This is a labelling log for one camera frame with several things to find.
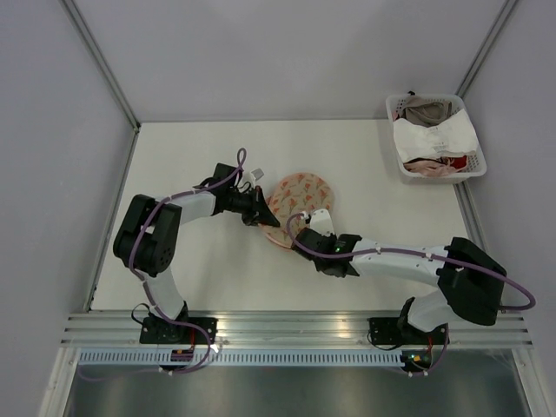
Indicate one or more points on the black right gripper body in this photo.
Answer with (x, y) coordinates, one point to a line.
(321, 266)

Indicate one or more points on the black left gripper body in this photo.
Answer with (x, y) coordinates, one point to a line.
(245, 205)

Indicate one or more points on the floral mesh laundry bag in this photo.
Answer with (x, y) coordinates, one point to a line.
(296, 193)

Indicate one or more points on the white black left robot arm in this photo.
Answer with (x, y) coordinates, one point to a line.
(146, 239)

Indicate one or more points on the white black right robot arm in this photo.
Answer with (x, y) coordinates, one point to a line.
(467, 283)

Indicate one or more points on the white plastic laundry basket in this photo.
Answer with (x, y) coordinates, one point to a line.
(476, 164)

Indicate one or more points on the white bra in basket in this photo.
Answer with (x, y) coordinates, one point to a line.
(454, 137)

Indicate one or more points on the pink red garments in basket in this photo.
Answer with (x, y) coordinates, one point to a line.
(443, 166)

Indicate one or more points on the grey garment in basket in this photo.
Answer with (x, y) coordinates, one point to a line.
(425, 113)

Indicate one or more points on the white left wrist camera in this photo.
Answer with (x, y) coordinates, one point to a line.
(255, 175)

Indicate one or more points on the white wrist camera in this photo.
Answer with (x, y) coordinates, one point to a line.
(320, 221)
(255, 175)

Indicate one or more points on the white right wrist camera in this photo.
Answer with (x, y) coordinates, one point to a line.
(320, 221)

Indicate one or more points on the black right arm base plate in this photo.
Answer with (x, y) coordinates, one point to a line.
(384, 334)

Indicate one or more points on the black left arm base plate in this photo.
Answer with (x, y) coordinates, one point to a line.
(156, 331)

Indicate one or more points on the white slotted cable duct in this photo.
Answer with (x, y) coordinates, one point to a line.
(243, 357)

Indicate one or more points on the aluminium mounting rail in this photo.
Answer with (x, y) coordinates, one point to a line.
(288, 329)

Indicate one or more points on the left aluminium frame post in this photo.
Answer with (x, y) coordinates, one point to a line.
(92, 46)

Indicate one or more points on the aluminium frame post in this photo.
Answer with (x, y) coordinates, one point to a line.
(487, 46)
(92, 46)

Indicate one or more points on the right aluminium frame post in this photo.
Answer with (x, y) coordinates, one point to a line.
(487, 46)

